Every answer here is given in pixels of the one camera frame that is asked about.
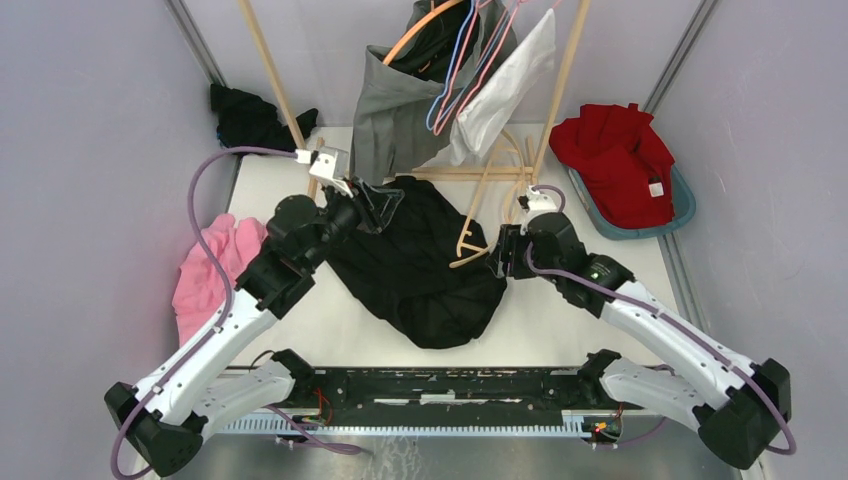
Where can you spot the orange plastic hanger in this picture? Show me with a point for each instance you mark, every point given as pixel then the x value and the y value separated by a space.
pixel 434 12

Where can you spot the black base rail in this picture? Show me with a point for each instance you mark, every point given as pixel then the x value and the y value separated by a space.
pixel 447 397

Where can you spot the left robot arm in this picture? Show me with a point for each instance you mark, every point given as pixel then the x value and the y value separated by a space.
pixel 168 415

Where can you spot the pink garment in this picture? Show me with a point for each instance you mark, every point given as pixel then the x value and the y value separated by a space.
pixel 200 291

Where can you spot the black garment corner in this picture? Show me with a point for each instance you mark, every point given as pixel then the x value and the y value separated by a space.
pixel 402 276
pixel 247 120

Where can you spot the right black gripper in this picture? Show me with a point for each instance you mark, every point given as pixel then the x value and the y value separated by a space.
pixel 509 239

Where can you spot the pink wire hanger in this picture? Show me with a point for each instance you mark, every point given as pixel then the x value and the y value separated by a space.
pixel 489 55

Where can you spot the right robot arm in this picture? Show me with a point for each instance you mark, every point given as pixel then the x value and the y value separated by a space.
pixel 739 409

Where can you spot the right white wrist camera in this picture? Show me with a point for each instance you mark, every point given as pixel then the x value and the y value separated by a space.
pixel 537 200

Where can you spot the red garment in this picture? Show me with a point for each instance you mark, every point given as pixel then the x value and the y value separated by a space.
pixel 623 163

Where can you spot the wooden clothes rack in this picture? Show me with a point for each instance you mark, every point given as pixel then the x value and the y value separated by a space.
pixel 440 173

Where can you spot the teal laundry basket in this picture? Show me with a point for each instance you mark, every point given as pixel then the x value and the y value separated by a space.
pixel 683 199

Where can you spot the white skirt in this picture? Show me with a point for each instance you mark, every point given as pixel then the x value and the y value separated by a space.
pixel 480 120

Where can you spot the grey garment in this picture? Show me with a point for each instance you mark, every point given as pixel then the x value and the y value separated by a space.
pixel 389 133

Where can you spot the white cable duct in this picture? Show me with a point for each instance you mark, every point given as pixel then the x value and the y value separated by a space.
pixel 268 423

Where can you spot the wooden hanger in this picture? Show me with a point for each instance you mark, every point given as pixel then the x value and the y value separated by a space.
pixel 508 161

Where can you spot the blue wire hanger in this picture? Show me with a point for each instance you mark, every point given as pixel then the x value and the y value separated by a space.
pixel 480 22

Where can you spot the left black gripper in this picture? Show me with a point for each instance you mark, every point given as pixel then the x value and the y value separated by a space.
pixel 375 208

